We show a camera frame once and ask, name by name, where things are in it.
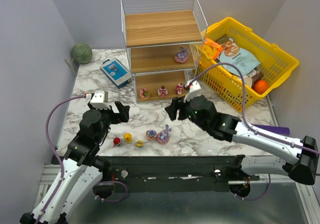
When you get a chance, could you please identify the pink bear cake car toy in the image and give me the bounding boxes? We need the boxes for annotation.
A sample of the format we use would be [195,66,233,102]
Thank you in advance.
[157,85,168,98]

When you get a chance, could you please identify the purple cable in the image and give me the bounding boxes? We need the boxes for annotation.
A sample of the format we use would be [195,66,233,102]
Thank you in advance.
[184,62,320,201]
[33,92,128,224]

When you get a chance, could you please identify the purple unicorn pink donut toy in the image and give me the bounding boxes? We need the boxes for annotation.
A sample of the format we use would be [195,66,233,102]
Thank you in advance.
[174,47,189,64]

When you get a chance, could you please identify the small yellow blue toy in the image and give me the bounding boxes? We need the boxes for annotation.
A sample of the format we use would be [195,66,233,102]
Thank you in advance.
[136,140,143,148]

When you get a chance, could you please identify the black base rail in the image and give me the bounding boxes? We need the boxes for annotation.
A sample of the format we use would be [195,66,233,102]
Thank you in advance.
[93,155,259,197]

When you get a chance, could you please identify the light blue snack bag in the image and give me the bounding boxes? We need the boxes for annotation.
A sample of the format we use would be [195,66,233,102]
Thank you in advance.
[216,35,260,76]

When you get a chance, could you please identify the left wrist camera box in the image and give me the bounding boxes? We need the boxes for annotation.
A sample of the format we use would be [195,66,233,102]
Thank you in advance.
[87,90,111,110]

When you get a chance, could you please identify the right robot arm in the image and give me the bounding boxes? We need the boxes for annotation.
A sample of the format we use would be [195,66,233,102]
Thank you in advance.
[165,95,320,185]

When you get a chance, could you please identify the yellow plastic basket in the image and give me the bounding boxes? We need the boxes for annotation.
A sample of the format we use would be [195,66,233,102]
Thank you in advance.
[196,17,299,112]

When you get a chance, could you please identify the orange snack packet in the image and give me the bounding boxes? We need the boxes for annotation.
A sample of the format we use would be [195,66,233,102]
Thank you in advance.
[202,38,223,60]

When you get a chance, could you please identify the green yarn ball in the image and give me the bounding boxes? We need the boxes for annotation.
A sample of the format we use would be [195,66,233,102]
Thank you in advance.
[70,43,93,64]

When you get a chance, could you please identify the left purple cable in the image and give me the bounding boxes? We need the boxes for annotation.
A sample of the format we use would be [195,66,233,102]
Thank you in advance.
[33,92,128,224]

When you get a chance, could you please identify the red ball toy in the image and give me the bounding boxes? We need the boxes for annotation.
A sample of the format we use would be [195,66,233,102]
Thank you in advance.
[113,137,122,148]

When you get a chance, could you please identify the purple bunny orange ring toy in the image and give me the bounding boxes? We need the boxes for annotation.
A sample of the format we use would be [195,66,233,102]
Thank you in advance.
[146,130,157,140]

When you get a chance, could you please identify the pink bear strawberry tart toy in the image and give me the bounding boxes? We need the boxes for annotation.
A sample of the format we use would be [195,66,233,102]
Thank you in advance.
[139,88,151,100]

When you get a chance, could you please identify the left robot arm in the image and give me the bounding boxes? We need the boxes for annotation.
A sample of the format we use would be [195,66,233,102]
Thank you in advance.
[20,101,130,224]

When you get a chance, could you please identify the purple box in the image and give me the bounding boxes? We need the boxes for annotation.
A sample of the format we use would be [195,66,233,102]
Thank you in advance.
[253,124,291,136]

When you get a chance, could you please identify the orange fruit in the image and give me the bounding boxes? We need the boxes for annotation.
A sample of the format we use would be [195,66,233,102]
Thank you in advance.
[252,79,269,94]

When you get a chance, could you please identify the blue razor box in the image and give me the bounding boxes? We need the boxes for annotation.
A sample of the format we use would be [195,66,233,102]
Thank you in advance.
[100,58,132,89]

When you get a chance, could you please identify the purple bunny pink donut toy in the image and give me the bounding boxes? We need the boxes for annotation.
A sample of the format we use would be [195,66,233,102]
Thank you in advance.
[155,124,172,144]

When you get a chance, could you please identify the white wire wooden shelf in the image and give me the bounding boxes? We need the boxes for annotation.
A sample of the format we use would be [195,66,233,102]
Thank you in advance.
[121,0,208,103]

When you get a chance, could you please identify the yellow duck toy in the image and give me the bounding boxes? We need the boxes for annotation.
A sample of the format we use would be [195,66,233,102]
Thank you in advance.
[123,133,132,143]

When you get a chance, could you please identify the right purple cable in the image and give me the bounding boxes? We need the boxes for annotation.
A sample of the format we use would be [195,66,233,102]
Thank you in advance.
[184,62,320,201]

